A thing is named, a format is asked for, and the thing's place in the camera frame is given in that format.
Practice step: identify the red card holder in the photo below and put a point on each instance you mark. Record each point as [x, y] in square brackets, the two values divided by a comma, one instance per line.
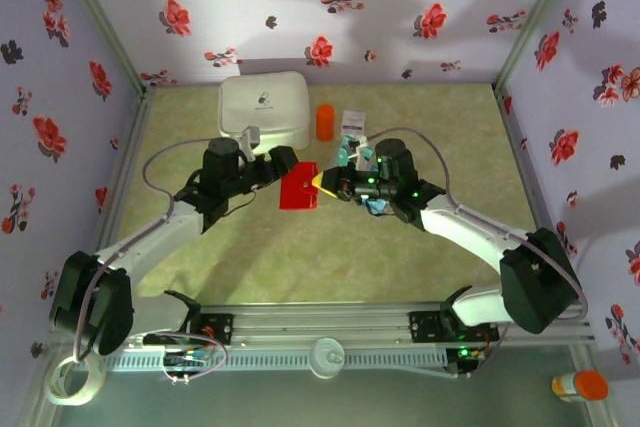
[297, 192]

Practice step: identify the white round plastic lid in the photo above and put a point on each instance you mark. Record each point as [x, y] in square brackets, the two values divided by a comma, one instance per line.
[327, 358]

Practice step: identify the aluminium frame post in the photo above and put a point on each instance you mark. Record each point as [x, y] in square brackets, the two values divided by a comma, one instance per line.
[100, 17]
[537, 17]

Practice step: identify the white zip pouch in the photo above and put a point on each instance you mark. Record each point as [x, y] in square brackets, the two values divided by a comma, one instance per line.
[265, 97]

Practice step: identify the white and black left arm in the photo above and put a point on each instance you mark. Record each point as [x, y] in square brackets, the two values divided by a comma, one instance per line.
[145, 242]

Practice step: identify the white paper packet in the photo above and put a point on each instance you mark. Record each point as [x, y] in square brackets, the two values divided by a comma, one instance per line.
[354, 122]

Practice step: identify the black controller with green light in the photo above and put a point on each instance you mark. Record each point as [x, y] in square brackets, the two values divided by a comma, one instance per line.
[465, 357]

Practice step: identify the orange pill bottle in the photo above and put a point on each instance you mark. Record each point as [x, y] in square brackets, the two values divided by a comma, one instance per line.
[325, 122]

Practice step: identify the aluminium side rail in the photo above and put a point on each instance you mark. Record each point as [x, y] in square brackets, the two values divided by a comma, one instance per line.
[127, 172]
[530, 182]

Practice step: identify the clear adhesive tape roll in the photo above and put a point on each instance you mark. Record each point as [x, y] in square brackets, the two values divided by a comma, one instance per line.
[75, 399]

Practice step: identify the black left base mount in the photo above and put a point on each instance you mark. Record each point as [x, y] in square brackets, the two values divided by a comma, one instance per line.
[220, 329]

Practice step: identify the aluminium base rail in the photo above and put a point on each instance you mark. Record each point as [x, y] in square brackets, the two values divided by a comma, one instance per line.
[320, 319]

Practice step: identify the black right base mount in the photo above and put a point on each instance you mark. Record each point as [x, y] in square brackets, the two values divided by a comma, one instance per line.
[425, 327]

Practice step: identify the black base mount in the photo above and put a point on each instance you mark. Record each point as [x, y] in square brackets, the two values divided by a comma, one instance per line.
[425, 327]
[220, 329]

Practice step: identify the amber bottle with orange cap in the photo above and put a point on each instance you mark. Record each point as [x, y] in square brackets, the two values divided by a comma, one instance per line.
[582, 386]

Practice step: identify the green circuit board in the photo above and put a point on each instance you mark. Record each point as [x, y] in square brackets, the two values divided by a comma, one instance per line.
[187, 358]

